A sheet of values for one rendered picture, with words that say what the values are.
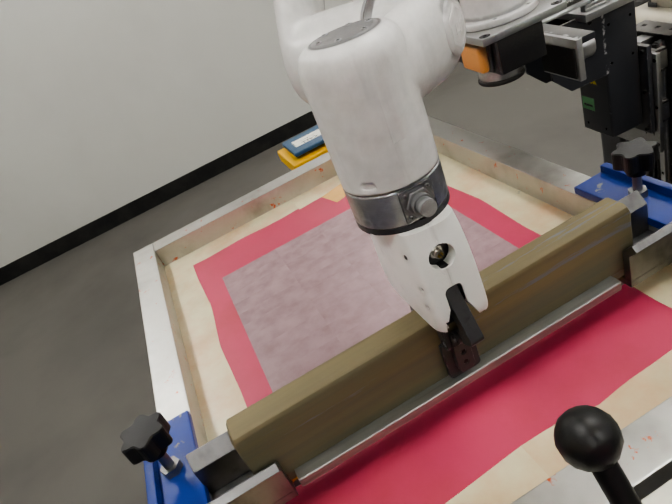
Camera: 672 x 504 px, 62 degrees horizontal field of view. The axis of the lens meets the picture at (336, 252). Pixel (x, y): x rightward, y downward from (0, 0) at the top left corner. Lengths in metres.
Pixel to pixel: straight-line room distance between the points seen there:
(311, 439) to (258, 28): 3.80
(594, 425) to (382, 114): 0.22
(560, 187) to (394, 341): 0.35
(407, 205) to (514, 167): 0.43
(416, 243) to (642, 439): 0.22
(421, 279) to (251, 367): 0.34
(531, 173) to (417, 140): 0.42
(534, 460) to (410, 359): 0.13
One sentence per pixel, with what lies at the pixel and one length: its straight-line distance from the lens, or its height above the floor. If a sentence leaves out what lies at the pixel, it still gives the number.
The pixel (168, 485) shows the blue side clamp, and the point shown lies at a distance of 0.57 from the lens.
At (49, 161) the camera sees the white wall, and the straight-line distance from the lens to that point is 4.19.
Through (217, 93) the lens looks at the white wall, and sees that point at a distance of 4.15.
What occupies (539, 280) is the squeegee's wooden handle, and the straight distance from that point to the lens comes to 0.53.
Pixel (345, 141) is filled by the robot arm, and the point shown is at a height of 1.24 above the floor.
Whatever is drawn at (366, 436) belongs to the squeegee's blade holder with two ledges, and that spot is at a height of 0.99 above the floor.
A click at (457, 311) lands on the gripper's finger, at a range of 0.44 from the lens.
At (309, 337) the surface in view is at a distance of 0.69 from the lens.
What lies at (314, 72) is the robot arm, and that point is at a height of 1.29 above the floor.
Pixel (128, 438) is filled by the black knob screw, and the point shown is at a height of 1.06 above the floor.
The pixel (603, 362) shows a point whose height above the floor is 0.96.
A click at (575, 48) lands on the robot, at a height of 1.05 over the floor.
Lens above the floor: 1.38
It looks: 31 degrees down
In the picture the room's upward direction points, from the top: 24 degrees counter-clockwise
